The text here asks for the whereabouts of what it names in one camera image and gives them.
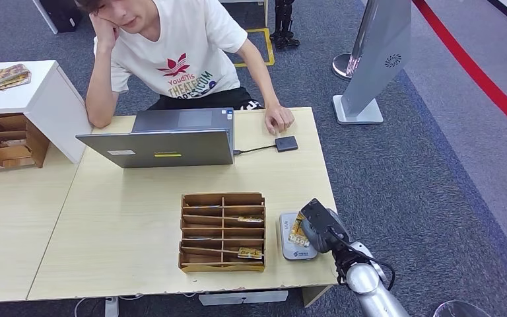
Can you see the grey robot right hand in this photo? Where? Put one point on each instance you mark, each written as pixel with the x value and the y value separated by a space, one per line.
pixel 341 232

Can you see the person's left hand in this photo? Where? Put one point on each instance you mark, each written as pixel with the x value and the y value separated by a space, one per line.
pixel 279 119

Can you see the person's right hand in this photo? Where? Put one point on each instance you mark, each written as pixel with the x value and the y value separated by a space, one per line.
pixel 105 33

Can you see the gold hotel ID card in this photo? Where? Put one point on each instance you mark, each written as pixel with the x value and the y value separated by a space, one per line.
pixel 298 238

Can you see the gold room key card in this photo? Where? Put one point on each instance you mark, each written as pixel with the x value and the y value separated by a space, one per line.
pixel 250 253
pixel 250 219

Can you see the person's right forearm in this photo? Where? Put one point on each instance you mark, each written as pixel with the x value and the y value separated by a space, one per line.
pixel 98 87

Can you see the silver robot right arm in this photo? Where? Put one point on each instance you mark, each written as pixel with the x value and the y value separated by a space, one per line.
pixel 371 293

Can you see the person's left forearm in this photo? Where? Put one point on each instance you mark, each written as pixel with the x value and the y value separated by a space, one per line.
pixel 258 74

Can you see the white card reader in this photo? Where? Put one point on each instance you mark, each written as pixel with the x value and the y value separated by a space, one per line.
pixel 286 245

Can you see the person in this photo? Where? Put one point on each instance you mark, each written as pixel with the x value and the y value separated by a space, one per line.
pixel 179 39

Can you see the pale thin key card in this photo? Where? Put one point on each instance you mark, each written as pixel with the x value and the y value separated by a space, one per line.
pixel 201 206
pixel 199 239

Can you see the wooden card organizer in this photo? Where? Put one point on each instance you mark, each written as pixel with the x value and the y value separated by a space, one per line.
pixel 201 227

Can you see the card in pigeonhole rack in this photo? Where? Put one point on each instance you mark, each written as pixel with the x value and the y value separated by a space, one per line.
pixel 13 142

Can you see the small black hub box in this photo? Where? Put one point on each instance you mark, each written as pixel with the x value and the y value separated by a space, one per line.
pixel 286 143

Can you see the wooden desk leg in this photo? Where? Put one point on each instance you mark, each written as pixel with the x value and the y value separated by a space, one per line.
pixel 314 295

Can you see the yellow floor tape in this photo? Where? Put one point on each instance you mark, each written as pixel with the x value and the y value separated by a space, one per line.
pixel 270 48

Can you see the chrome stanchion base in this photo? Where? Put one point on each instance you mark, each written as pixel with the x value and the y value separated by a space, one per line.
pixel 341 65

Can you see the white cabinet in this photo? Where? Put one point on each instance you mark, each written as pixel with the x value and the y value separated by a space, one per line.
pixel 52 100

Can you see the black robot legs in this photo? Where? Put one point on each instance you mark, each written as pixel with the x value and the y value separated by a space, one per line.
pixel 284 26

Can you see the grey laptop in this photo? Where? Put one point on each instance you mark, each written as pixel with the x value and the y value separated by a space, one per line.
pixel 170 148

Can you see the grey kiosk stand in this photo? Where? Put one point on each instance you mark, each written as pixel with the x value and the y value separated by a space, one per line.
pixel 380 52

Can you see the clear glass dome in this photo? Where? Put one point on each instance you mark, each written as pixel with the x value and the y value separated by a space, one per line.
pixel 459 309

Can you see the wooden pigeonhole rack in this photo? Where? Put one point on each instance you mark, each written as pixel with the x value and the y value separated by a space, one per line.
pixel 13 153

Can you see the red floor tape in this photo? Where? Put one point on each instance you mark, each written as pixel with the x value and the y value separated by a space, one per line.
pixel 476 74

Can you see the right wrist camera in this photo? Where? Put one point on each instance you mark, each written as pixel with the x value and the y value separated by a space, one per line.
pixel 319 223

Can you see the white frame leg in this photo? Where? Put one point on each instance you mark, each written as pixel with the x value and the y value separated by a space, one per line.
pixel 45 17

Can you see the white table frame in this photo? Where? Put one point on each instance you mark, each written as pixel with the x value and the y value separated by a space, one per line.
pixel 265 13

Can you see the white under-desk bracket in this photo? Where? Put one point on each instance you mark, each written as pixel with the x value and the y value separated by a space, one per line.
pixel 240 298

